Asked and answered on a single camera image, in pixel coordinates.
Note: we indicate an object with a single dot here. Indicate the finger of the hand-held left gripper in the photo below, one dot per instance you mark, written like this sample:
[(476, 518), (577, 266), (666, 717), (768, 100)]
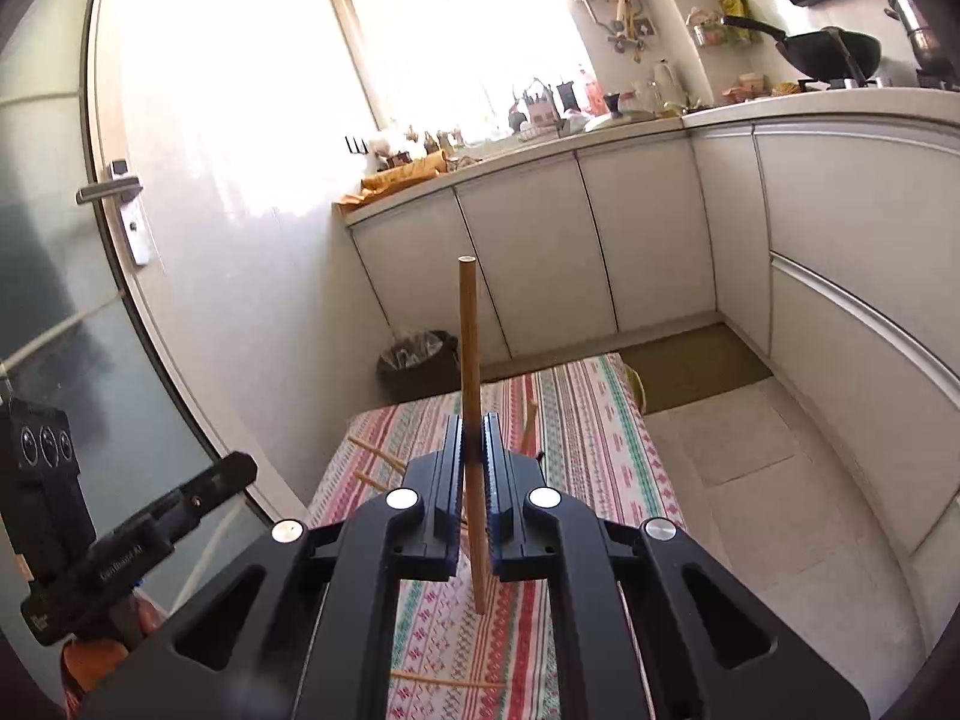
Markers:
[(214, 484)]

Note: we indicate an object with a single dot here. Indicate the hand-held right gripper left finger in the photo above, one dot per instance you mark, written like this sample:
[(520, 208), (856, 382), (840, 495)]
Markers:
[(452, 495)]

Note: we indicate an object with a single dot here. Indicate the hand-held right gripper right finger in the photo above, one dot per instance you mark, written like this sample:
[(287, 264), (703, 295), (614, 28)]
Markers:
[(495, 495)]

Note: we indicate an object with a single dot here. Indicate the light wooden chopstick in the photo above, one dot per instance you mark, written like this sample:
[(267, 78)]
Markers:
[(439, 679), (367, 478), (532, 427), (375, 450), (472, 360)]

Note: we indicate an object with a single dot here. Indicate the dish rack with utensils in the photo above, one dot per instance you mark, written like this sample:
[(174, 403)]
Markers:
[(538, 111)]

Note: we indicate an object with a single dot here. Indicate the person's left hand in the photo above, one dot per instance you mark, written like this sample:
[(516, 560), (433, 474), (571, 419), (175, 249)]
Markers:
[(90, 667)]

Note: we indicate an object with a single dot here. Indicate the striped patterned tablecloth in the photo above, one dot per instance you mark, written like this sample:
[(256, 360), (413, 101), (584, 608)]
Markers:
[(585, 450)]

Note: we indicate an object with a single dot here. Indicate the dark trash bin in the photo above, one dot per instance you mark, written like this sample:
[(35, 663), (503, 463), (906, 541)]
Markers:
[(416, 367)]

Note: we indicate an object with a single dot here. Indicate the frosted glass door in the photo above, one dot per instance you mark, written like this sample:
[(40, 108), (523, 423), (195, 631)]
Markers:
[(45, 277)]

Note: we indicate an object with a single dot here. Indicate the brown floor mat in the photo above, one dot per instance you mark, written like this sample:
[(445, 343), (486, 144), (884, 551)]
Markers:
[(697, 364)]

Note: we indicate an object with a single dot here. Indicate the white kitchen cabinets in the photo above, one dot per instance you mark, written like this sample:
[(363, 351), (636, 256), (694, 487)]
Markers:
[(540, 240)]

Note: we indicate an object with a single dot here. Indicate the yellow paper bag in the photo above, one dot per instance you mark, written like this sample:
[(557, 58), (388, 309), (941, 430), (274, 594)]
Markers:
[(397, 180)]

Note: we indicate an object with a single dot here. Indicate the row of small figurines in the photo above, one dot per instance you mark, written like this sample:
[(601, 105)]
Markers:
[(420, 144)]

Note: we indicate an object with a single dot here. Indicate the black knife block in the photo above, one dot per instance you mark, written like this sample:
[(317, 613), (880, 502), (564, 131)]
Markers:
[(568, 97)]

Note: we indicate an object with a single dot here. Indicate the dark cup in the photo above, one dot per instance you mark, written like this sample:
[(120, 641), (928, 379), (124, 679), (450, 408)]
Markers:
[(613, 106)]

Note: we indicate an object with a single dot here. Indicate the red bottle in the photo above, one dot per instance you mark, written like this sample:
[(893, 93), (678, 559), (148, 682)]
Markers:
[(590, 90)]

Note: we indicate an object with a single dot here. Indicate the white kettle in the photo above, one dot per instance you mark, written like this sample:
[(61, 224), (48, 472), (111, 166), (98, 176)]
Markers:
[(667, 88)]

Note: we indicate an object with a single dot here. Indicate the bright kitchen window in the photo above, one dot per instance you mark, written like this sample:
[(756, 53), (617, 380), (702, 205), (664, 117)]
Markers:
[(465, 30)]

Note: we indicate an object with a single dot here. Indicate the food bowls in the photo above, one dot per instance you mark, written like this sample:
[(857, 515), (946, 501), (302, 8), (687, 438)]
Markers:
[(754, 88)]

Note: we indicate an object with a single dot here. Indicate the water heater pipes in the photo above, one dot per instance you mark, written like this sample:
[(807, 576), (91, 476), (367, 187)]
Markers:
[(619, 22)]

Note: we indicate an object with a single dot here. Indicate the white kitchen countertop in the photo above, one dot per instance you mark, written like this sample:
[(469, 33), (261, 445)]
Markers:
[(825, 101)]

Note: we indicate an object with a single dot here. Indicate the yellow packet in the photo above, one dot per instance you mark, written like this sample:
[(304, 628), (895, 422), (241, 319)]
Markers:
[(735, 6)]

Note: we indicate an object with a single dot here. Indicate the black wok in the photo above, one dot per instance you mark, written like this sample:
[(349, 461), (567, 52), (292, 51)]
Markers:
[(825, 52)]

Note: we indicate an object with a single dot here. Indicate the gas stove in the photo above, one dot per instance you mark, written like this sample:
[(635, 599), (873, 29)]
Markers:
[(862, 82)]

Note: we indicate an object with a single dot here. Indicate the steel steamer pot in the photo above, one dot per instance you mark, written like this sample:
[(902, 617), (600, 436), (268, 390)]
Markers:
[(911, 22)]

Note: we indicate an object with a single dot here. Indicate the yellow table frame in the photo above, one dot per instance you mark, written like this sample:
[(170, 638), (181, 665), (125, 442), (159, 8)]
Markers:
[(637, 390)]

